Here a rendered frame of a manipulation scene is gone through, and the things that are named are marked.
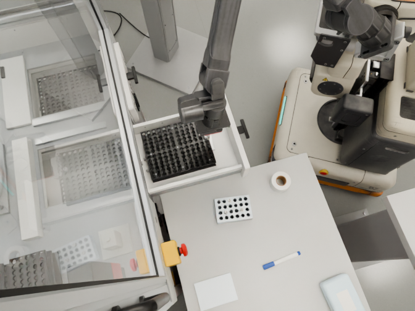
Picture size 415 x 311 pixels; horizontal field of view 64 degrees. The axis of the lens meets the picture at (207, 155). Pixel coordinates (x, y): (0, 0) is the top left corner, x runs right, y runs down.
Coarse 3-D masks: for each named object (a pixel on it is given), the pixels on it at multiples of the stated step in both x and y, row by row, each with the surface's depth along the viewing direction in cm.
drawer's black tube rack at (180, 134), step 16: (160, 128) 115; (176, 128) 119; (192, 128) 119; (144, 144) 113; (160, 144) 113; (176, 144) 113; (192, 144) 113; (160, 160) 111; (176, 160) 111; (192, 160) 111; (208, 160) 111; (160, 176) 113
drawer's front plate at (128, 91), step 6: (114, 48) 123; (120, 54) 122; (120, 60) 121; (120, 66) 120; (126, 66) 132; (120, 72) 119; (126, 72) 124; (126, 78) 118; (126, 84) 118; (126, 90) 117; (126, 96) 116; (132, 96) 123; (132, 102) 116; (132, 108) 115; (132, 114) 118; (138, 120) 124
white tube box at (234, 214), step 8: (216, 200) 117; (224, 200) 118; (232, 200) 117; (240, 200) 121; (248, 200) 117; (216, 208) 116; (224, 208) 120; (232, 208) 116; (240, 208) 116; (248, 208) 116; (216, 216) 117; (224, 216) 115; (232, 216) 118; (240, 216) 115; (248, 216) 119
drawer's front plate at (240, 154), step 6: (228, 108) 115; (228, 114) 114; (234, 126) 112; (228, 132) 120; (234, 132) 112; (234, 138) 112; (234, 144) 115; (240, 144) 110; (234, 150) 118; (240, 150) 110; (240, 156) 110; (240, 162) 113; (246, 162) 108; (246, 168) 108; (246, 174) 114
